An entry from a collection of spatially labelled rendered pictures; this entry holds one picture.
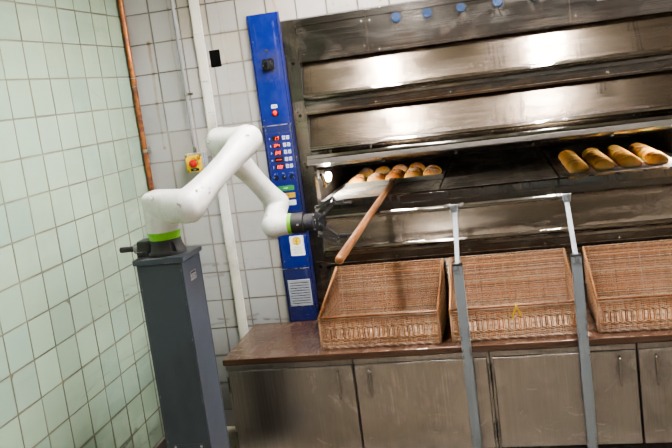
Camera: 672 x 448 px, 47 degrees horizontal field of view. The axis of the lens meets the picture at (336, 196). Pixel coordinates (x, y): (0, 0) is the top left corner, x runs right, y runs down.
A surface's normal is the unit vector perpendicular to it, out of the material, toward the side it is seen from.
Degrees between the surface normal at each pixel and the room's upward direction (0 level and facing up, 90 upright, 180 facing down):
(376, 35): 90
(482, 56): 70
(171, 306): 90
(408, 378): 90
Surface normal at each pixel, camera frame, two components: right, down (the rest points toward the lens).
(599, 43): -0.22, -0.19
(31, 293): 0.97, -0.10
